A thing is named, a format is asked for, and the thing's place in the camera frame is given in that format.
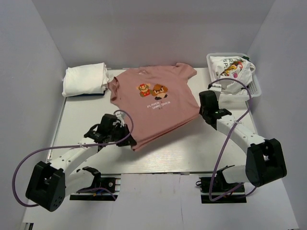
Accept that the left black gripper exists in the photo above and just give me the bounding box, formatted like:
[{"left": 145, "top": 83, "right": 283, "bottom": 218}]
[{"left": 108, "top": 124, "right": 137, "bottom": 147}]

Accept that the pink mario t shirt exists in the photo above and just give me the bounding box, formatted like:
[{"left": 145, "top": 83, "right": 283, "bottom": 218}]
[{"left": 108, "top": 63, "right": 200, "bottom": 151}]

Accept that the white green spongebob t shirt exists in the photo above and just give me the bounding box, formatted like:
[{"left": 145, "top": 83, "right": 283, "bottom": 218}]
[{"left": 207, "top": 55, "right": 256, "bottom": 95}]

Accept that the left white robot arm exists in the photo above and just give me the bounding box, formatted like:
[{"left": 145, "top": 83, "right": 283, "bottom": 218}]
[{"left": 25, "top": 110, "right": 136, "bottom": 212}]

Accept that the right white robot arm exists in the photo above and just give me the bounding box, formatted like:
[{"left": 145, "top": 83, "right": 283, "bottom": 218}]
[{"left": 199, "top": 91, "right": 287, "bottom": 191}]

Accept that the folded white t shirt stack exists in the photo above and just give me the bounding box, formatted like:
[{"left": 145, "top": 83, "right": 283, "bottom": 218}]
[{"left": 62, "top": 62, "right": 113, "bottom": 98}]

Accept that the white plastic basket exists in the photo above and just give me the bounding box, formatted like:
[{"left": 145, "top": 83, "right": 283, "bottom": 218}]
[{"left": 206, "top": 53, "right": 261, "bottom": 101}]

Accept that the folded dark blue t shirt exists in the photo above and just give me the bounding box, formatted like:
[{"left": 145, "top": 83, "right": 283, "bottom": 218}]
[{"left": 62, "top": 90, "right": 106, "bottom": 98}]

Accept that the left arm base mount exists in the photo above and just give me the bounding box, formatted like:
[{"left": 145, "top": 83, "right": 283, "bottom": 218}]
[{"left": 70, "top": 166, "right": 121, "bottom": 201}]

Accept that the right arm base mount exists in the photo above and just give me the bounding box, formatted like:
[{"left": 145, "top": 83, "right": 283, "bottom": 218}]
[{"left": 195, "top": 177, "right": 247, "bottom": 204}]

